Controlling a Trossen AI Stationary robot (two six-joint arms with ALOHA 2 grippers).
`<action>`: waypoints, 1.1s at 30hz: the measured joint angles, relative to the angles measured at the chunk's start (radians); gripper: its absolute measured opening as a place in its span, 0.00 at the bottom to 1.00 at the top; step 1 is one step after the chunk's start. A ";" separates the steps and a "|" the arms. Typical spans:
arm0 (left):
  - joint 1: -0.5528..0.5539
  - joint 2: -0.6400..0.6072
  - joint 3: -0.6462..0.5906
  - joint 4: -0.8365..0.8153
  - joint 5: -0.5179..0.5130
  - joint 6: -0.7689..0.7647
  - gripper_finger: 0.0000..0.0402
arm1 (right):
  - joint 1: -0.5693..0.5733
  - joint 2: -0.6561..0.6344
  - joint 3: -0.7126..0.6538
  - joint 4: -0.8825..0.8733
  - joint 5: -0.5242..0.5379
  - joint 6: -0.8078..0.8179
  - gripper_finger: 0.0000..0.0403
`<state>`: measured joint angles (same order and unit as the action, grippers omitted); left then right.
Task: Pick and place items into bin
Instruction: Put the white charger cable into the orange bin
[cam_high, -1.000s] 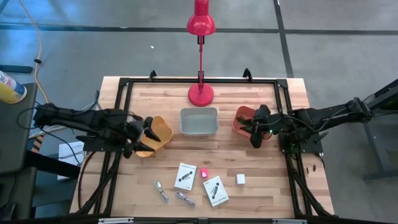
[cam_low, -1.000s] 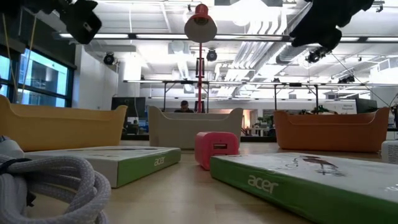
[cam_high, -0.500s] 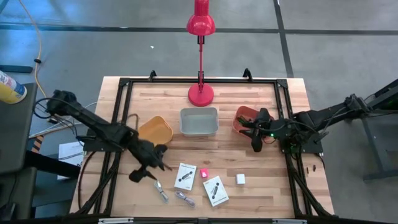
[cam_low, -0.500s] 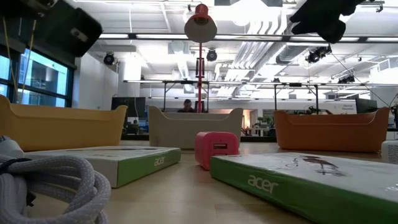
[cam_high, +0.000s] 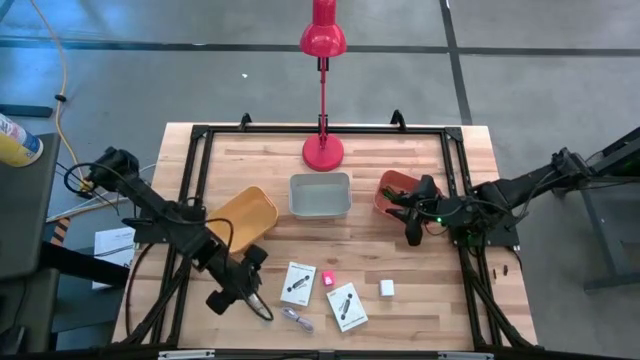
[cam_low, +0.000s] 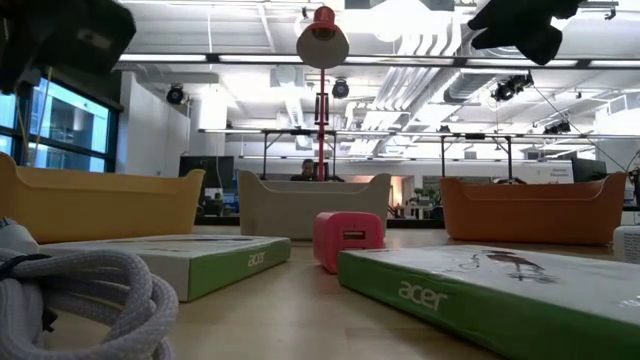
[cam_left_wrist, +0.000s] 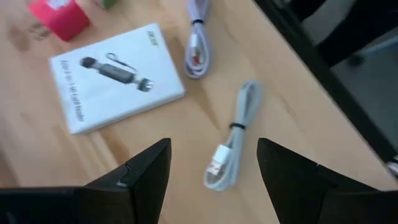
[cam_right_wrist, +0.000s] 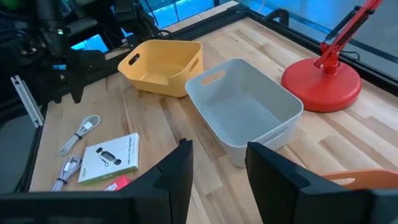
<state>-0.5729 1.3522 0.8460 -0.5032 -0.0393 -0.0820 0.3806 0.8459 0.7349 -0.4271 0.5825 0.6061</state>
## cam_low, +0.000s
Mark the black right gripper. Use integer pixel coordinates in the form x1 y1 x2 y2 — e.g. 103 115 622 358
467 0 584 66

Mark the pink USB charger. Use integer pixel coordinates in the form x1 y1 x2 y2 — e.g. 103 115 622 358
312 210 386 275

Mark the large window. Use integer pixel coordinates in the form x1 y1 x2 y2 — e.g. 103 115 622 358
0 74 121 174

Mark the yellow plastic bin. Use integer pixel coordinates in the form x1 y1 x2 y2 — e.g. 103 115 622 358
0 152 206 245

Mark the black wall monitor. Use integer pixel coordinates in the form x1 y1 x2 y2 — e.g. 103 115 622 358
178 155 235 194

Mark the white USB charger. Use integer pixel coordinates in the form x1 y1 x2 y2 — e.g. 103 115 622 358
612 224 640 265

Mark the overhead light bar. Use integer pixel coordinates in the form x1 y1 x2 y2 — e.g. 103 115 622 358
117 52 640 70

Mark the black desk monitor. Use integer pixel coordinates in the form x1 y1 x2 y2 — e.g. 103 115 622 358
571 157 609 184

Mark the orange plastic bin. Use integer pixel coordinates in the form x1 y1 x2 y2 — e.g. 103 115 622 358
439 172 629 246

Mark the grey plastic bin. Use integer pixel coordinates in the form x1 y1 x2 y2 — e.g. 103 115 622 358
237 169 393 241

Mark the red desk lamp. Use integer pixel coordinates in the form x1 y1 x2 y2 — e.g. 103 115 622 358
295 5 351 182

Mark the person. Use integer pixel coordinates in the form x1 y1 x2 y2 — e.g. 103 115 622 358
289 158 346 183

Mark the grey braided cable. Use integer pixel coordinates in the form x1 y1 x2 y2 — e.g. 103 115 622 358
0 217 179 360

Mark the white green Acer box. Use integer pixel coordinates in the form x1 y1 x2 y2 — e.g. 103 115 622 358
38 233 293 303
337 243 640 360

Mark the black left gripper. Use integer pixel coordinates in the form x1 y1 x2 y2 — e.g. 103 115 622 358
0 0 137 94

